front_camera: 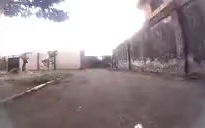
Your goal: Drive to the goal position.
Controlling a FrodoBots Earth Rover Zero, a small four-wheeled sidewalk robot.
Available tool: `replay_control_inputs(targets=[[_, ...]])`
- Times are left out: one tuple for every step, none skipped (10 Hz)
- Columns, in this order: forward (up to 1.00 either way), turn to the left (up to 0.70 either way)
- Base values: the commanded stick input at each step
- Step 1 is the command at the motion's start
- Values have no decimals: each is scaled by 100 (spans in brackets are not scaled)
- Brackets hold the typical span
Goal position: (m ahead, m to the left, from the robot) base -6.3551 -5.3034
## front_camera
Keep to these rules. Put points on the long dark stained wall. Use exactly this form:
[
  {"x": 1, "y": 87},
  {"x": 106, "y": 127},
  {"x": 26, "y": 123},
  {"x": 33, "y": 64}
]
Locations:
[{"x": 156, "y": 46}]

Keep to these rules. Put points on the robot's own part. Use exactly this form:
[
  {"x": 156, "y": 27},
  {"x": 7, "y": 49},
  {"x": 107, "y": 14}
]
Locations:
[{"x": 138, "y": 126}]

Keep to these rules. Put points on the pale concrete kerb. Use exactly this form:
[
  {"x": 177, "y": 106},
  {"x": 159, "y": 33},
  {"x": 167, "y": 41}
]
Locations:
[{"x": 33, "y": 88}]

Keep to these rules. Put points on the small dark kiosk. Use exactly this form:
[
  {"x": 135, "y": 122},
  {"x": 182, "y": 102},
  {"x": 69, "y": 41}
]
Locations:
[{"x": 13, "y": 63}]

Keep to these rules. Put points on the dark low wall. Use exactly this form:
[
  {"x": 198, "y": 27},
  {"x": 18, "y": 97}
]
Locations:
[{"x": 96, "y": 62}]

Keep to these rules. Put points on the leafy tree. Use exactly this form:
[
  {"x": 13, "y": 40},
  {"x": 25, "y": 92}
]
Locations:
[{"x": 33, "y": 8}]

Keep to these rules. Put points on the grass verge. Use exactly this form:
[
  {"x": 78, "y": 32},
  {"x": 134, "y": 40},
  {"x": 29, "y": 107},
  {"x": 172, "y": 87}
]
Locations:
[{"x": 40, "y": 77}]

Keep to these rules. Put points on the pinkish building behind wall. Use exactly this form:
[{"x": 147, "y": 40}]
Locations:
[{"x": 156, "y": 10}]

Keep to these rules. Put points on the white wall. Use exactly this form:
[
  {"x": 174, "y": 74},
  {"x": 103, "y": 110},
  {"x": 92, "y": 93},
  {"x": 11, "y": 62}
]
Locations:
[{"x": 68, "y": 60}]

